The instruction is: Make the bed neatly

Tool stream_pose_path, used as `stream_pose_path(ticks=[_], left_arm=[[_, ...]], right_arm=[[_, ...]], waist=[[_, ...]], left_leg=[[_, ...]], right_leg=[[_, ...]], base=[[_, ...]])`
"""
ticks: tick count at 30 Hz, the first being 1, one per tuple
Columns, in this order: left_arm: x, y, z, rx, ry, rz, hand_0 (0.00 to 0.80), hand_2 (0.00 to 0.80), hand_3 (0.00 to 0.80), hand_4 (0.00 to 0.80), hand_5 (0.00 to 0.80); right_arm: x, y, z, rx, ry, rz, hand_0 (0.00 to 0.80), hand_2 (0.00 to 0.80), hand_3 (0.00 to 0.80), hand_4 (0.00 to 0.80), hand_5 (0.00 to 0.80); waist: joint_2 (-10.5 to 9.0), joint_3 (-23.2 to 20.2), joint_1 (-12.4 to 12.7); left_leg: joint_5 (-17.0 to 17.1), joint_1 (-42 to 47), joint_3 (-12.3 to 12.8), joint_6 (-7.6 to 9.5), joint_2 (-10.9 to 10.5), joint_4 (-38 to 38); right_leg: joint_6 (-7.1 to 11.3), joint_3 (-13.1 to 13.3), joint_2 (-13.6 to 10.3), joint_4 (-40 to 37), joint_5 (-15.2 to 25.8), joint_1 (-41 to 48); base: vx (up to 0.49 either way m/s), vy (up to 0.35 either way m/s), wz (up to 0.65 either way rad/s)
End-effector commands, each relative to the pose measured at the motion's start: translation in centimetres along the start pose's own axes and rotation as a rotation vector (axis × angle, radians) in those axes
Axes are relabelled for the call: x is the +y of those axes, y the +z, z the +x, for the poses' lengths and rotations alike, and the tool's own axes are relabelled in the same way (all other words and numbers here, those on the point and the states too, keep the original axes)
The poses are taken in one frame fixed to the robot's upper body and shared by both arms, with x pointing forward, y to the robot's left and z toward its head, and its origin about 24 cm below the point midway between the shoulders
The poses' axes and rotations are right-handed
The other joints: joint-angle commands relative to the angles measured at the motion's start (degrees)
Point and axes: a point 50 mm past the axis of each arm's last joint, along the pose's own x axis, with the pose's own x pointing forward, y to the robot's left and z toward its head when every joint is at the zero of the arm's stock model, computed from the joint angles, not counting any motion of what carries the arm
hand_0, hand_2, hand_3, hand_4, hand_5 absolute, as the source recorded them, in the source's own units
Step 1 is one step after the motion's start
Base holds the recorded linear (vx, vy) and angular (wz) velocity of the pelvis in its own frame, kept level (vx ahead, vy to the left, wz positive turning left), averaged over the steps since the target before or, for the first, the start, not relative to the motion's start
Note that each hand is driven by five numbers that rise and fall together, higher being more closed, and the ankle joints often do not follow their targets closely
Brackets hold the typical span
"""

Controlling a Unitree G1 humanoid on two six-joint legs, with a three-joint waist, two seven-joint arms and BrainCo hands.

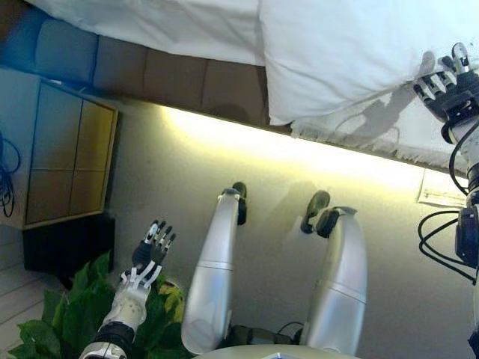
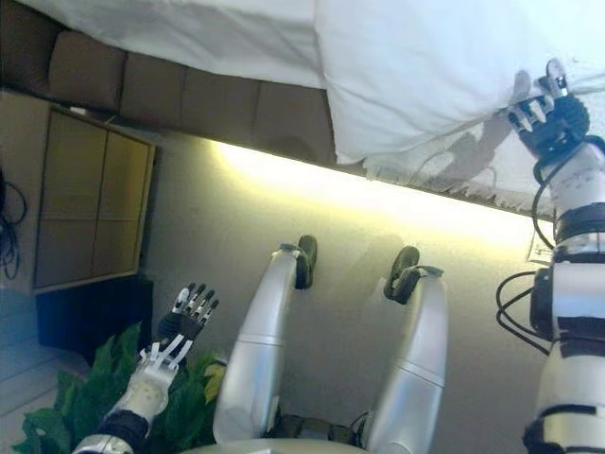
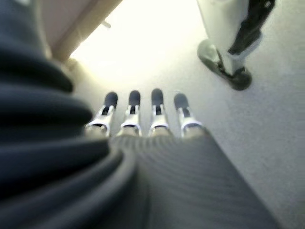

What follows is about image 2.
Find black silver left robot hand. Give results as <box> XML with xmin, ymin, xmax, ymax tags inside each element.
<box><xmin>158</xmin><ymin>282</ymin><xmax>221</xmax><ymax>342</ymax></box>

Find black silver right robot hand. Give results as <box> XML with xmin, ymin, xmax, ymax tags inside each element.
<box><xmin>505</xmin><ymin>59</ymin><xmax>592</xmax><ymax>158</ymax></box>

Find large white pillow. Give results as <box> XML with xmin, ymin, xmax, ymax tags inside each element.
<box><xmin>314</xmin><ymin>0</ymin><xmax>605</xmax><ymax>166</ymax></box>

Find silver left robot leg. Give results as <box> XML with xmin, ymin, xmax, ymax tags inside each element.
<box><xmin>212</xmin><ymin>245</ymin><xmax>303</xmax><ymax>444</ymax></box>

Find silver robot leg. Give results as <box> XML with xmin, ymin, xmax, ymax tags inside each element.
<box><xmin>212</xmin><ymin>245</ymin><xmax>303</xmax><ymax>444</ymax></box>
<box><xmin>366</xmin><ymin>267</ymin><xmax>450</xmax><ymax>454</ymax></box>

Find black low shelf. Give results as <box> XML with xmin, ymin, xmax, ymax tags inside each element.
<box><xmin>35</xmin><ymin>276</ymin><xmax>155</xmax><ymax>365</ymax></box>

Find green leafy plant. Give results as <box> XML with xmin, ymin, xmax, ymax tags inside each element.
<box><xmin>11</xmin><ymin>321</ymin><xmax>228</xmax><ymax>454</ymax></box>

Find white paper label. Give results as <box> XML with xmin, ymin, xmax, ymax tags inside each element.
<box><xmin>527</xmin><ymin>231</ymin><xmax>557</xmax><ymax>264</ymax></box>

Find silver robot torso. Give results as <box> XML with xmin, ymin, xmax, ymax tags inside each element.
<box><xmin>179</xmin><ymin>410</ymin><xmax>379</xmax><ymax>454</ymax></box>

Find wooden nightstand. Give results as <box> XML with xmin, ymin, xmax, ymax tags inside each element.
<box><xmin>30</xmin><ymin>103</ymin><xmax>157</xmax><ymax>294</ymax></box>

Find dark right robot foot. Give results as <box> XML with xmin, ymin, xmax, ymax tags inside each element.
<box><xmin>383</xmin><ymin>245</ymin><xmax>422</xmax><ymax>304</ymax></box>

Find silver right robot leg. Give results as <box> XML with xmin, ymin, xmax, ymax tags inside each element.
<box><xmin>366</xmin><ymin>267</ymin><xmax>450</xmax><ymax>454</ymax></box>

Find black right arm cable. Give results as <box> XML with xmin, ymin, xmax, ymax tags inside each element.
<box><xmin>495</xmin><ymin>160</ymin><xmax>568</xmax><ymax>356</ymax></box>

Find black wall cables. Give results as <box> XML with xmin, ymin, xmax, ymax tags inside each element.
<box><xmin>0</xmin><ymin>165</ymin><xmax>29</xmax><ymax>285</ymax></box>

